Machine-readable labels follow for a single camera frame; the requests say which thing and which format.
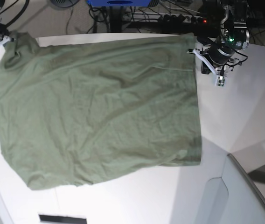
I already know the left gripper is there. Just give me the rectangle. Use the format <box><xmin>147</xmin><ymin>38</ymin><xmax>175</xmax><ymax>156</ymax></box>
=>
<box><xmin>201</xmin><ymin>44</ymin><xmax>234</xmax><ymax>75</ymax></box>

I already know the green t-shirt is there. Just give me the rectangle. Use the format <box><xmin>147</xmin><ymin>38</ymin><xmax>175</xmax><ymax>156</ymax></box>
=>
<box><xmin>0</xmin><ymin>34</ymin><xmax>202</xmax><ymax>190</ymax></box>

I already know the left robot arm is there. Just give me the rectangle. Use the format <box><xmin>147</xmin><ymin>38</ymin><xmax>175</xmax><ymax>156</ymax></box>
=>
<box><xmin>196</xmin><ymin>0</ymin><xmax>250</xmax><ymax>76</ymax></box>

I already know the black floor fan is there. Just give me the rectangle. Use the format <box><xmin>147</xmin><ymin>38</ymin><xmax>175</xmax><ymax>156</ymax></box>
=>
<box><xmin>50</xmin><ymin>0</ymin><xmax>79</xmax><ymax>8</ymax></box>

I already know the black power strip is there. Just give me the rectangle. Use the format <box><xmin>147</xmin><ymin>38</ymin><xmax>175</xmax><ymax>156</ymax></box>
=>
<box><xmin>158</xmin><ymin>14</ymin><xmax>208</xmax><ymax>25</ymax></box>

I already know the blue bin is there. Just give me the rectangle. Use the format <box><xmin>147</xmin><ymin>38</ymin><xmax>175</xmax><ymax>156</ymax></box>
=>
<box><xmin>87</xmin><ymin>0</ymin><xmax>151</xmax><ymax>7</ymax></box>

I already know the white label with black bar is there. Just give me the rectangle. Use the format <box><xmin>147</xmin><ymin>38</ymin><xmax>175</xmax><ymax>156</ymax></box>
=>
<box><xmin>39</xmin><ymin>214</ymin><xmax>87</xmax><ymax>224</ymax></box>

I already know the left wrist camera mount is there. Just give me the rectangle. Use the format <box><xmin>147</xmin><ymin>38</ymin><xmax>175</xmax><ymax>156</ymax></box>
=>
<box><xmin>187</xmin><ymin>48</ymin><xmax>249</xmax><ymax>87</ymax></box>

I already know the grey metal table-side rail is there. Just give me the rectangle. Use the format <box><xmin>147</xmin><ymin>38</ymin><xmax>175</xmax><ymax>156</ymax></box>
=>
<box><xmin>226</xmin><ymin>153</ymin><xmax>265</xmax><ymax>224</ymax></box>

